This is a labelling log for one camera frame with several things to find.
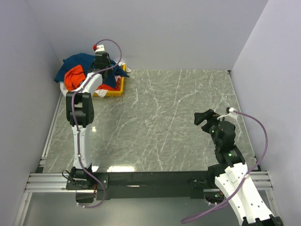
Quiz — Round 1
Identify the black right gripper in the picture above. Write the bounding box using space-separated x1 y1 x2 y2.
194 109 222 147

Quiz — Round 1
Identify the dark blue t-shirt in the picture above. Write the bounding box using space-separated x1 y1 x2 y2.
54 53 129 88

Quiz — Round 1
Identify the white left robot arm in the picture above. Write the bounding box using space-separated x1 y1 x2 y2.
66 50 111 189

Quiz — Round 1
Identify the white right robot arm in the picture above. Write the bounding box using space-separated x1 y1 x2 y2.
194 107 284 226

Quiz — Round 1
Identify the white t-shirt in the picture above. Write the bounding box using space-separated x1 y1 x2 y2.
59 65 125 97

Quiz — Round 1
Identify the orange t-shirt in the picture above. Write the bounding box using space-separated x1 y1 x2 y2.
64 65 121 93

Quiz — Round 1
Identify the yellow plastic bin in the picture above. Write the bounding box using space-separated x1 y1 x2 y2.
93 65 128 97

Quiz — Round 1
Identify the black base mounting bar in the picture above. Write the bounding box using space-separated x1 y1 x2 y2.
66 169 225 204

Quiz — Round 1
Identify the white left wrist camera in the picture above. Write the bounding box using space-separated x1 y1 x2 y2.
93 44 106 55

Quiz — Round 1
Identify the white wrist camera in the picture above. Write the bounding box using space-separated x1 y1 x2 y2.
217 107 238 121
93 44 106 55

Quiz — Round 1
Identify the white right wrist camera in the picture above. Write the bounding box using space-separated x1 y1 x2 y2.
217 107 238 121

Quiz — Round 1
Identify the aluminium frame rail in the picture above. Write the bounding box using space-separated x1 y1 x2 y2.
13 94 281 226

